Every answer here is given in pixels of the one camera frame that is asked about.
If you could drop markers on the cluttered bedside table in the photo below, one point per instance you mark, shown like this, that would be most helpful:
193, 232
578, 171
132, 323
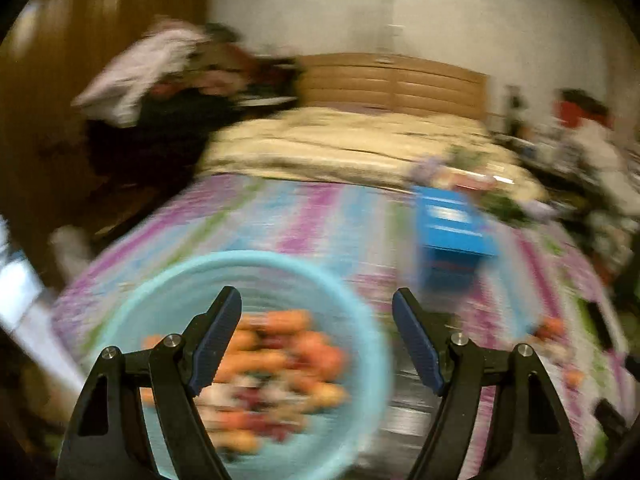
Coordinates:
575, 125

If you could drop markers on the group of red cherry tomatoes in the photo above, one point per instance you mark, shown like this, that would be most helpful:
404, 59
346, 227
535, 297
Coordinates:
265, 397

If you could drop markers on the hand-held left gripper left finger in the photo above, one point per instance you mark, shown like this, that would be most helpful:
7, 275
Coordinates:
220, 330

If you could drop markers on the pile of small oranges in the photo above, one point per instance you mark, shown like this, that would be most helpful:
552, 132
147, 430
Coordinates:
280, 340

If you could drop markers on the beige zigzag quilt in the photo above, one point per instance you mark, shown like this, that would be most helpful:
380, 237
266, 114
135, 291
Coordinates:
350, 145

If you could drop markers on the striped floral bed sheet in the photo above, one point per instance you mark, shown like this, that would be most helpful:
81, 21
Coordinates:
310, 220

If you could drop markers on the pile of dark clothes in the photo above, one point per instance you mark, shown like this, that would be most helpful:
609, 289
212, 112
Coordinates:
190, 90

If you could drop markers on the light blue plastic colander basket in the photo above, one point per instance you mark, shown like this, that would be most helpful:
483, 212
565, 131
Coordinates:
325, 300

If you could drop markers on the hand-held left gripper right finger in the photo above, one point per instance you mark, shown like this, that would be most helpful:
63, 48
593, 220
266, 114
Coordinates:
417, 340

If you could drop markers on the brown wooden wardrobe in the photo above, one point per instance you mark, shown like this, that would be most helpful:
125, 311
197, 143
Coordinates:
75, 60

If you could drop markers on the wooden headboard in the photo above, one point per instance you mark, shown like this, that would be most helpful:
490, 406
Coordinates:
395, 82

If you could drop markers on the heap of oranges and longans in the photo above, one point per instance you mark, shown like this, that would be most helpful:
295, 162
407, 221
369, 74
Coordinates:
555, 330

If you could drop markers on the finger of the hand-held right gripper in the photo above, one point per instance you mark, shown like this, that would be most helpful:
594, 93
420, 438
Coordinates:
612, 420

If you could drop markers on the blue cardboard box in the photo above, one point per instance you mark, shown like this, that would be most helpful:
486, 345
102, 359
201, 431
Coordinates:
450, 220

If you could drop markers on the white plastic bag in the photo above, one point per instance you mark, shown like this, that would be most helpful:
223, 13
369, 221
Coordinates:
72, 252

